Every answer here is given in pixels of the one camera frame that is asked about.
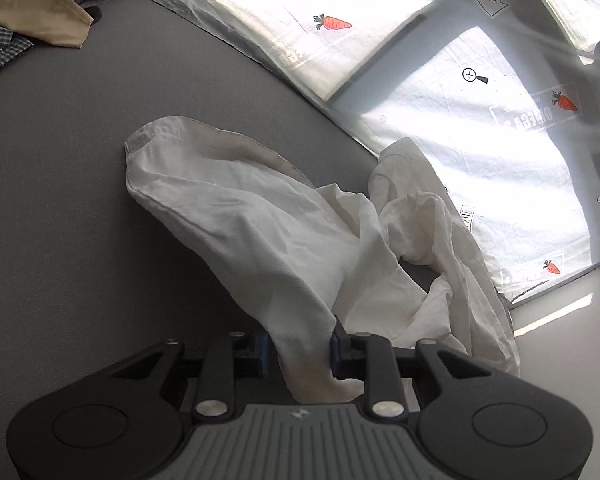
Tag tan beige garment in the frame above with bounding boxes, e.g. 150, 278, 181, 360
0, 0, 94, 49

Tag white cloth trousers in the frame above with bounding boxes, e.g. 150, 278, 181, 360
124, 116, 520, 403

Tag white carrot print curtain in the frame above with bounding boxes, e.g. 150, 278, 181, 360
134, 0, 600, 306

